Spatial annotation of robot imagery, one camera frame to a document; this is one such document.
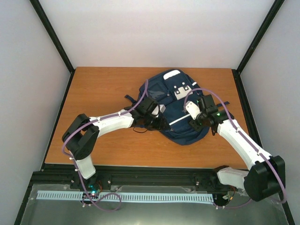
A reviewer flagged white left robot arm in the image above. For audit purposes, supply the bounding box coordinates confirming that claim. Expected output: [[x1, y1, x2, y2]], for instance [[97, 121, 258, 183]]
[[62, 97, 170, 189]]

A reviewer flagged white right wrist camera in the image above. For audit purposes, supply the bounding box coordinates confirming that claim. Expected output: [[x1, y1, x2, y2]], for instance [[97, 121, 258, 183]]
[[184, 101, 201, 120]]

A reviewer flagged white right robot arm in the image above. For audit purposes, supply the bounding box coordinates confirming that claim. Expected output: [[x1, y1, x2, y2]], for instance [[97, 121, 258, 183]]
[[184, 95, 286, 203]]

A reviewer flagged navy blue backpack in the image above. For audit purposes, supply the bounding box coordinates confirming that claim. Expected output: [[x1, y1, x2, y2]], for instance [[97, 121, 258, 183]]
[[124, 68, 235, 146]]

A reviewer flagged black aluminium frame rail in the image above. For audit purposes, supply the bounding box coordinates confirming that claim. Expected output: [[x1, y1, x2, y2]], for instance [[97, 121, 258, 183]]
[[30, 164, 231, 194]]

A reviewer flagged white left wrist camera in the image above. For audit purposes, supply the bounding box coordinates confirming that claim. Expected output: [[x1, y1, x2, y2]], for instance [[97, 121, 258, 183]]
[[151, 105, 165, 117]]

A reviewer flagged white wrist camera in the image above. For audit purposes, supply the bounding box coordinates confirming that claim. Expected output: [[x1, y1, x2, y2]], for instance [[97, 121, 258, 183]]
[[151, 105, 165, 117], [184, 101, 201, 120]]

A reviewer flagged light blue cable duct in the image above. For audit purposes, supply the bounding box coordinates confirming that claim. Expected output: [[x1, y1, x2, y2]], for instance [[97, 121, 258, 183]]
[[36, 190, 214, 204]]

